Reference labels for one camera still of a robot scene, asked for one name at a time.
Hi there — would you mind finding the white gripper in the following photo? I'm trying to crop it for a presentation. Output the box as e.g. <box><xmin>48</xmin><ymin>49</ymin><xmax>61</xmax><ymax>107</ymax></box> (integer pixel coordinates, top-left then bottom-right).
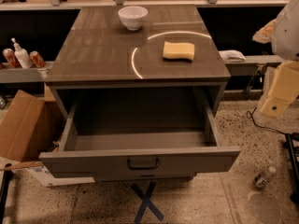
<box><xmin>260</xmin><ymin>60</ymin><xmax>299</xmax><ymax>119</ymax></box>

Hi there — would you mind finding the grey top drawer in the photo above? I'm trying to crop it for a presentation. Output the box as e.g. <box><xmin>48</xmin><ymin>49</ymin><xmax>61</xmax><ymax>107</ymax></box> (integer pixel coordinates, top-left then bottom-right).
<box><xmin>40</xmin><ymin>87</ymin><xmax>240</xmax><ymax>181</ymax></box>

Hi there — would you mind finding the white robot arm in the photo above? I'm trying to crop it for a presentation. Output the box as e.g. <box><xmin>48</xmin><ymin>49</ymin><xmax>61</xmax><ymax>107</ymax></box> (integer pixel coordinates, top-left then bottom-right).
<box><xmin>252</xmin><ymin>0</ymin><xmax>299</xmax><ymax>118</ymax></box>

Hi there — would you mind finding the grey drawer cabinet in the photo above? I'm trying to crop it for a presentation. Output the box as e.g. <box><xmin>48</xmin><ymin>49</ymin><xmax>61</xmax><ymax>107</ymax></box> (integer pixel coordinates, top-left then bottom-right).
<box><xmin>45</xmin><ymin>4</ymin><xmax>232</xmax><ymax>183</ymax></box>

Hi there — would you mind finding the black metal stand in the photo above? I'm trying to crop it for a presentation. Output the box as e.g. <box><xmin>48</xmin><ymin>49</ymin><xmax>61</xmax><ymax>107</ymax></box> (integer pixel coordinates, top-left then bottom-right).
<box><xmin>284</xmin><ymin>133</ymin><xmax>299</xmax><ymax>204</ymax></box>

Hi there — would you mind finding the folded white cloth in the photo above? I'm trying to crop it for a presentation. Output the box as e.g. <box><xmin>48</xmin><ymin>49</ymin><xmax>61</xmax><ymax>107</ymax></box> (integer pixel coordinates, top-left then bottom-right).
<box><xmin>220</xmin><ymin>49</ymin><xmax>246</xmax><ymax>63</ymax></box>

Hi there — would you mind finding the clear plastic bottle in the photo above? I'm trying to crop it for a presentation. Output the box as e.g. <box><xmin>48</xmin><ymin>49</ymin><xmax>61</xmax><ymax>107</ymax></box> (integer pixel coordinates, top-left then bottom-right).
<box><xmin>253</xmin><ymin>166</ymin><xmax>277</xmax><ymax>189</ymax></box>

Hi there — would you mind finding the yellow sponge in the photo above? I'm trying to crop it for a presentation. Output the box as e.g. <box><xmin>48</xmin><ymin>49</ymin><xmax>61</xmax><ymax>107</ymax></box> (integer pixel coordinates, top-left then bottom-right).
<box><xmin>163</xmin><ymin>42</ymin><xmax>195</xmax><ymax>61</ymax></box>

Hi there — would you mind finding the white ceramic bowl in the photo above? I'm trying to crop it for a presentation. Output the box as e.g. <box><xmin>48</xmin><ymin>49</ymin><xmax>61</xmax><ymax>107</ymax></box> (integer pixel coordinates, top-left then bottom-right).
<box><xmin>118</xmin><ymin>6</ymin><xmax>149</xmax><ymax>31</ymax></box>

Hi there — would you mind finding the white printed box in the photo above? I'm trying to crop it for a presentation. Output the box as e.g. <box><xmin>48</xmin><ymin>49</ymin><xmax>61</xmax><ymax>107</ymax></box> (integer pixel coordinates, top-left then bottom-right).
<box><xmin>27</xmin><ymin>166</ymin><xmax>94</xmax><ymax>187</ymax></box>

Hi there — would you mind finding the red soda can right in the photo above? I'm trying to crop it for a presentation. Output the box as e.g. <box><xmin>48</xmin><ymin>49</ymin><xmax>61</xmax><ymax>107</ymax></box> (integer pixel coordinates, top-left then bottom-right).
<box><xmin>29</xmin><ymin>50</ymin><xmax>46</xmax><ymax>68</ymax></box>

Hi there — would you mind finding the red soda can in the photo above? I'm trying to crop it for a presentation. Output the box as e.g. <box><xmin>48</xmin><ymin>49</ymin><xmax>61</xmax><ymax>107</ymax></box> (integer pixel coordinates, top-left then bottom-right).
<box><xmin>29</xmin><ymin>50</ymin><xmax>46</xmax><ymax>68</ymax></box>
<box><xmin>2</xmin><ymin>49</ymin><xmax>20</xmax><ymax>68</ymax></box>

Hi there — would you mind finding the brown cardboard box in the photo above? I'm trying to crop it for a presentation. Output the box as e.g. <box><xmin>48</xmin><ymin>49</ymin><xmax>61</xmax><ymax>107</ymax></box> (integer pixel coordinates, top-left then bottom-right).
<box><xmin>0</xmin><ymin>87</ymin><xmax>65</xmax><ymax>171</ymax></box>

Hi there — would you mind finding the white pump bottle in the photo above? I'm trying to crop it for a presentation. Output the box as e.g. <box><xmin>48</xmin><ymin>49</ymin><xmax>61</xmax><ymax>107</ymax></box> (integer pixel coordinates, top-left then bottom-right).
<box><xmin>11</xmin><ymin>38</ymin><xmax>33</xmax><ymax>69</ymax></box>

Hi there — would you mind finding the red soda can left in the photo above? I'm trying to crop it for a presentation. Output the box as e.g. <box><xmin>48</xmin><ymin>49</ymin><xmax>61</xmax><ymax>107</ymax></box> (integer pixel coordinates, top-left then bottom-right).
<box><xmin>2</xmin><ymin>49</ymin><xmax>20</xmax><ymax>68</ymax></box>

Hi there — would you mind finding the black cable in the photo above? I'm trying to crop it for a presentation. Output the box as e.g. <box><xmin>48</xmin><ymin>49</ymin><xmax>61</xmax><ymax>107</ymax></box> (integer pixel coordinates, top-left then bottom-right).
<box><xmin>246</xmin><ymin>106</ymin><xmax>289</xmax><ymax>136</ymax></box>

